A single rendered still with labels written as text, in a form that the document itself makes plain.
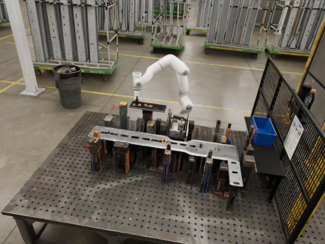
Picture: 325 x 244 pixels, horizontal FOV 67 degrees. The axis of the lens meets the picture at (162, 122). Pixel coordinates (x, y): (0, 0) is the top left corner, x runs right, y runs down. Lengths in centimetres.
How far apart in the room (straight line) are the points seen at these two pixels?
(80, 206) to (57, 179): 40
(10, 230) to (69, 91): 255
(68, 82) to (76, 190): 273
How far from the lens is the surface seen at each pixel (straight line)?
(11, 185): 358
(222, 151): 227
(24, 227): 246
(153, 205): 212
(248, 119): 280
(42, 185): 241
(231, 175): 204
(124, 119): 261
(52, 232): 296
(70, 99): 485
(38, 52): 652
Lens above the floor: 234
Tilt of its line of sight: 32 degrees down
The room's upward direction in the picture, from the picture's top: 4 degrees clockwise
